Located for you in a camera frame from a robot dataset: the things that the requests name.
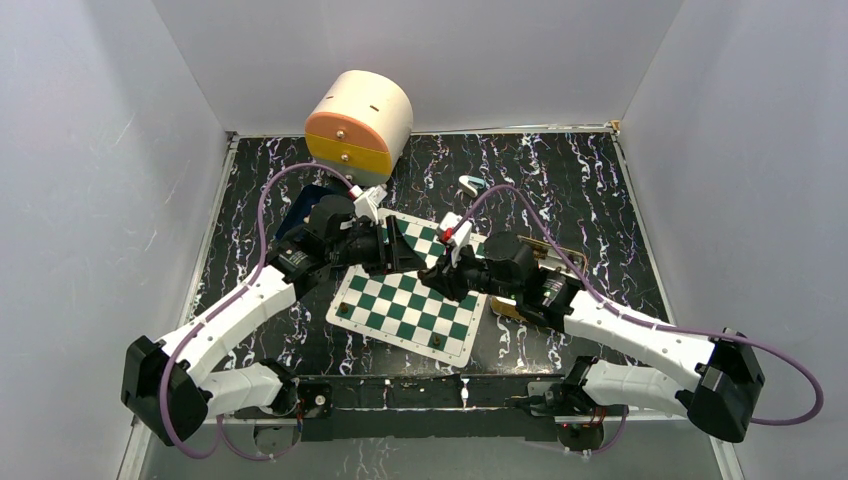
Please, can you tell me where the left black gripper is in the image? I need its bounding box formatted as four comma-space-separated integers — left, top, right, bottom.
327, 217, 426, 277

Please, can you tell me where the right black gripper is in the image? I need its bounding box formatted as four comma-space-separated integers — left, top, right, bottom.
421, 240, 520, 303

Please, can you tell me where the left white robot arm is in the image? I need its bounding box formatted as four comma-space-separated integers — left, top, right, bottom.
121, 195, 426, 446

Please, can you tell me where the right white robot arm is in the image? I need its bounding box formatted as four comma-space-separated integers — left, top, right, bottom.
418, 232, 765, 443

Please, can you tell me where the green white chess board mat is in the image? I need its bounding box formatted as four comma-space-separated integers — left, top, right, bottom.
325, 207, 503, 369

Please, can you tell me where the small white blue clip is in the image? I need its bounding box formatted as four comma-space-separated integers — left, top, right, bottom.
458, 175, 488, 198

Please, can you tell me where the dark blue plastic bin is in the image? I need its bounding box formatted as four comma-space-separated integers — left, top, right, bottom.
274, 184, 343, 241

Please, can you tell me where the round drawer cabinet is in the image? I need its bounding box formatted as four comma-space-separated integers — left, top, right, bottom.
304, 70, 413, 187

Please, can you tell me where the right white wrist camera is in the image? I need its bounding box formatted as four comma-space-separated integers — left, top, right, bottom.
436, 212, 473, 254

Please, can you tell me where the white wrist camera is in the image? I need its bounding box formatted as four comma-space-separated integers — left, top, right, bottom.
348, 184, 387, 224
436, 212, 473, 254

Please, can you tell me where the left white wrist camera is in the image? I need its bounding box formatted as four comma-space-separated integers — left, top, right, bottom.
348, 184, 387, 224

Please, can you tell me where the black base frame rail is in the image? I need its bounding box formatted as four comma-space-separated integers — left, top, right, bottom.
260, 374, 608, 454

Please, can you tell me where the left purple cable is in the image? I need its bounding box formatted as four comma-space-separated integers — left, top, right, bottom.
160, 162, 362, 460

